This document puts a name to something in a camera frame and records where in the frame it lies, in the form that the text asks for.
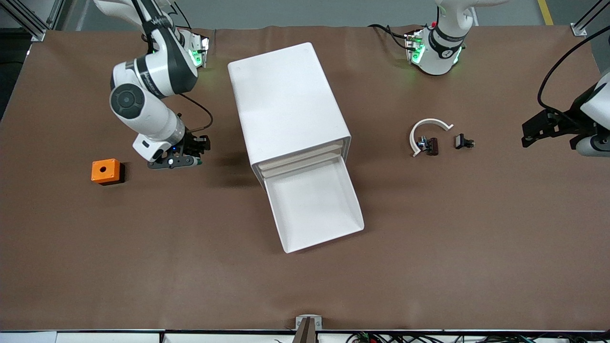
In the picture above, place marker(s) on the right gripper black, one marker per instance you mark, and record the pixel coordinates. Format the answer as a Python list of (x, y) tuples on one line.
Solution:
[(192, 142)]

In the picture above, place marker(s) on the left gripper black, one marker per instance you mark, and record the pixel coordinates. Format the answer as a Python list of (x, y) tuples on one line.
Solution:
[(575, 114)]

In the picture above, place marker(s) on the white plastic drawer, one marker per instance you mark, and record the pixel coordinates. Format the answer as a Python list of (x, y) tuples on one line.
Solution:
[(301, 164), (300, 156), (312, 205)]

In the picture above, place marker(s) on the left arm silver base panel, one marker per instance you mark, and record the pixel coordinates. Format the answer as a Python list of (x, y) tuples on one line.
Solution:
[(412, 47)]

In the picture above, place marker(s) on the right arm silver base panel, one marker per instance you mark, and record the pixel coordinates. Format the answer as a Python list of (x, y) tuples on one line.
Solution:
[(202, 47)]

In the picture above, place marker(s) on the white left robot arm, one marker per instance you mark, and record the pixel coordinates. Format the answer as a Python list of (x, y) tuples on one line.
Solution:
[(441, 57)]

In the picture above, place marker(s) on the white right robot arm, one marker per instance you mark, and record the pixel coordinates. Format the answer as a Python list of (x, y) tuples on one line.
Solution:
[(143, 109)]

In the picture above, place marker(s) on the white plastic drawer cabinet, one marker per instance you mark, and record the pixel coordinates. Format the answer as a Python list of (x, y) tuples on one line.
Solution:
[(286, 95)]

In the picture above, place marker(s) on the orange box with hole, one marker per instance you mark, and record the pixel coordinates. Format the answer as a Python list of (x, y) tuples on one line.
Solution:
[(106, 174)]

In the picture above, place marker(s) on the small black component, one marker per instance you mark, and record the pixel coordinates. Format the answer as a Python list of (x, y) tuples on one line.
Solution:
[(460, 141)]

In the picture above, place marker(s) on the brown table mat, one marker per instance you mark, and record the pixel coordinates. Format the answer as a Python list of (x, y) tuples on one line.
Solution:
[(143, 262)]

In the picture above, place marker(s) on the brown component with metal part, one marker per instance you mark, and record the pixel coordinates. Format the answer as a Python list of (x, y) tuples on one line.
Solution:
[(432, 146)]

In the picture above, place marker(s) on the right arm white camera bracket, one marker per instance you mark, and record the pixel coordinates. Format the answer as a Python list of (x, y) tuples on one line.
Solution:
[(145, 147)]

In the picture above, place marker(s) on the aluminium frame profile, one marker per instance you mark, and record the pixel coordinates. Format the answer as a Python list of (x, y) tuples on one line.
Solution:
[(55, 14), (579, 29), (38, 34)]

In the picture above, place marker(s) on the grey metal clamp bracket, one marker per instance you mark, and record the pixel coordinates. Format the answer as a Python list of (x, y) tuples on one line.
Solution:
[(300, 320)]

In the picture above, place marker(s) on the dark camera stand post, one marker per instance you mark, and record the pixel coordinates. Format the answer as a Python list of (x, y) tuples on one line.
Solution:
[(306, 333)]

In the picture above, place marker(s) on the white table edge rail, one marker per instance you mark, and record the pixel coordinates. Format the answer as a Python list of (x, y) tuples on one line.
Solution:
[(95, 338)]

